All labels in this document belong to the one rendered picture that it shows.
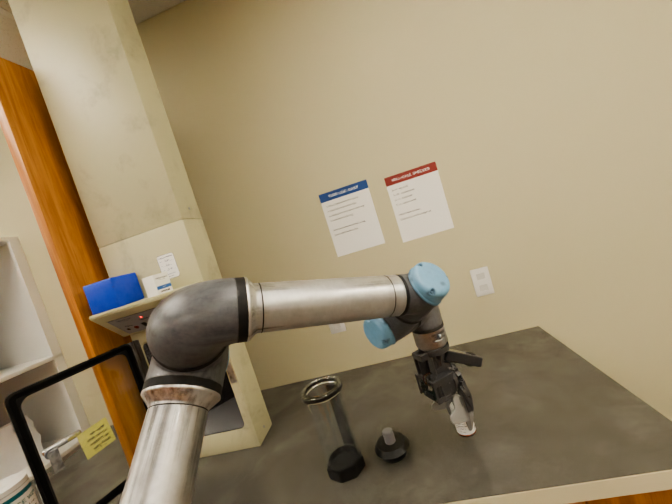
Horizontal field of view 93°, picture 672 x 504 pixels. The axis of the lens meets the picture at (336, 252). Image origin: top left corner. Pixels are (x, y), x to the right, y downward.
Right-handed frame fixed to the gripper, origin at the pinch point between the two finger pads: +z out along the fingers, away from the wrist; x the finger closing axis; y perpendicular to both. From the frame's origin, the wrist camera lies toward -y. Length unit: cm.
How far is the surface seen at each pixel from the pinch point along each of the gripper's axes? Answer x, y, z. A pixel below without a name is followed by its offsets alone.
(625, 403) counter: 15.0, -34.3, 7.1
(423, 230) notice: -46, -38, -41
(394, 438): -9.7, 14.8, 2.6
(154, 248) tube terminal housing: -52, 57, -64
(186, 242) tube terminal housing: -46, 48, -63
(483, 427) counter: -2.0, -6.5, 7.1
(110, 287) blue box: -47, 71, -56
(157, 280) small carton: -43, 58, -54
